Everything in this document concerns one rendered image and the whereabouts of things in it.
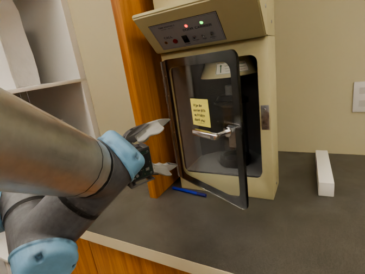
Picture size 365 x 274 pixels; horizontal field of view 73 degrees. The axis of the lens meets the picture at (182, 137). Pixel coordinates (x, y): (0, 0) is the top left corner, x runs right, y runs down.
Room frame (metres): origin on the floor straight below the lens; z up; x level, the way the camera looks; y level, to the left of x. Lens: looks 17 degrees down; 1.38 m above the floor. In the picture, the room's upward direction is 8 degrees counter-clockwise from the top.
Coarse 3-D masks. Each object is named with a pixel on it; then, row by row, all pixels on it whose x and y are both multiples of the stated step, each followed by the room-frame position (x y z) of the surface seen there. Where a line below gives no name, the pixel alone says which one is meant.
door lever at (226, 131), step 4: (196, 128) 0.63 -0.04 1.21; (224, 128) 0.59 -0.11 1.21; (228, 128) 0.58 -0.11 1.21; (192, 132) 0.62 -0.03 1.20; (196, 132) 0.61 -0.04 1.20; (200, 132) 0.59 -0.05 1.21; (204, 132) 0.58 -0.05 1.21; (208, 132) 0.58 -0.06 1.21; (212, 132) 0.57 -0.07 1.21; (220, 132) 0.57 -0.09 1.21; (224, 132) 0.57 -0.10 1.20; (228, 132) 0.58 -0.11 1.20; (200, 136) 0.60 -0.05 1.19; (204, 136) 0.58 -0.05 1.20; (208, 136) 0.57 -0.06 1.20; (212, 136) 0.55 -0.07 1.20; (216, 136) 0.55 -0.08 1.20; (220, 136) 0.56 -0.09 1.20; (228, 136) 0.58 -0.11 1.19
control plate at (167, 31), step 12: (168, 24) 0.69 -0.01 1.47; (180, 24) 0.68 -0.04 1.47; (192, 24) 0.67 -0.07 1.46; (204, 24) 0.66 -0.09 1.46; (216, 24) 0.65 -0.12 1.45; (156, 36) 0.74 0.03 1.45; (168, 36) 0.73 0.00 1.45; (180, 36) 0.71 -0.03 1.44; (192, 36) 0.70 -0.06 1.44; (204, 36) 0.69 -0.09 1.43; (216, 36) 0.68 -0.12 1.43; (168, 48) 0.76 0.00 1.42
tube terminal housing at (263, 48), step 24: (168, 0) 0.79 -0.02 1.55; (192, 48) 0.76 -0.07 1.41; (216, 48) 0.73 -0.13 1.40; (240, 48) 0.69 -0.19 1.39; (264, 48) 0.66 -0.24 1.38; (264, 72) 0.66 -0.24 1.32; (264, 96) 0.66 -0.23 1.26; (264, 144) 0.67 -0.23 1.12; (264, 168) 0.67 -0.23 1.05; (264, 192) 0.67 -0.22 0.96
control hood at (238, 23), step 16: (192, 0) 0.63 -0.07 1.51; (208, 0) 0.61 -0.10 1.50; (224, 0) 0.60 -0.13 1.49; (240, 0) 0.59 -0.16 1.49; (256, 0) 0.58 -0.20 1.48; (144, 16) 0.70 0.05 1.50; (160, 16) 0.68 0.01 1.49; (176, 16) 0.67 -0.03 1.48; (224, 16) 0.63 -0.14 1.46; (240, 16) 0.62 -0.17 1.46; (256, 16) 0.60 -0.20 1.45; (144, 32) 0.74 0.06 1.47; (224, 32) 0.66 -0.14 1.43; (240, 32) 0.65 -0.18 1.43; (256, 32) 0.64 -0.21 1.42; (160, 48) 0.77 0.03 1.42; (176, 48) 0.75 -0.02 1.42
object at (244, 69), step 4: (244, 56) 0.76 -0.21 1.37; (248, 56) 0.77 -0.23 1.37; (240, 60) 0.74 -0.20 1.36; (244, 60) 0.75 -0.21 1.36; (248, 60) 0.76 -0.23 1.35; (252, 60) 0.78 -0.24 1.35; (240, 64) 0.74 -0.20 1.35; (244, 64) 0.74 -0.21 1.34; (248, 64) 0.75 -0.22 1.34; (252, 64) 0.76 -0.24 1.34; (240, 68) 0.73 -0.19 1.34; (244, 68) 0.74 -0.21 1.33; (248, 68) 0.74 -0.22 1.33; (252, 68) 0.75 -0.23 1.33; (256, 68) 0.78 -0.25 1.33; (240, 72) 0.73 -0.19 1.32; (244, 72) 0.73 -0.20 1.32; (248, 72) 0.74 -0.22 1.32; (252, 72) 0.74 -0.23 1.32
